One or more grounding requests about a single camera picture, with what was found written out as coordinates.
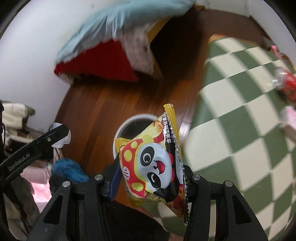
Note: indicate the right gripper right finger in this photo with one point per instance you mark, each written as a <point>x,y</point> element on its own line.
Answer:
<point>191,189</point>

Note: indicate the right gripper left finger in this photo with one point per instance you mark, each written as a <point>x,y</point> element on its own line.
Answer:
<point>112,178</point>

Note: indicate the yellow panda snack bag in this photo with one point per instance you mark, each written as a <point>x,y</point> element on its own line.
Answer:
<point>152,166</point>

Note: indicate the clear plastic cup lid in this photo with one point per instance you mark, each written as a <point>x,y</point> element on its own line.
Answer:
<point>62,139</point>

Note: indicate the white round trash bin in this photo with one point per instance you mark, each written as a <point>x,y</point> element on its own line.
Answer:
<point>132,127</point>

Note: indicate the blue jacket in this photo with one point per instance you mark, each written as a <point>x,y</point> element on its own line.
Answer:
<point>67,170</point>

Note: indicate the green white checkered tablecloth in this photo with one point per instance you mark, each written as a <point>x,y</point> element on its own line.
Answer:
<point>236,133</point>

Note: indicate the red bed sheet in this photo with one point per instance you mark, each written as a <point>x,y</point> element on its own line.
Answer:
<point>107,60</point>

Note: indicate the patterned mattress cover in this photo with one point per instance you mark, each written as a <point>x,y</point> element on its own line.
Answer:
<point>136,44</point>

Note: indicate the red cola can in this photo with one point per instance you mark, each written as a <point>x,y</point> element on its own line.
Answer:
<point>285,82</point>

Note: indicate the light blue duvet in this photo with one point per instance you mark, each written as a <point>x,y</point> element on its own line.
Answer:
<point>110,23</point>

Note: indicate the pink plush toy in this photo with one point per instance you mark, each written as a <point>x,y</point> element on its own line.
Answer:
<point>274,49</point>

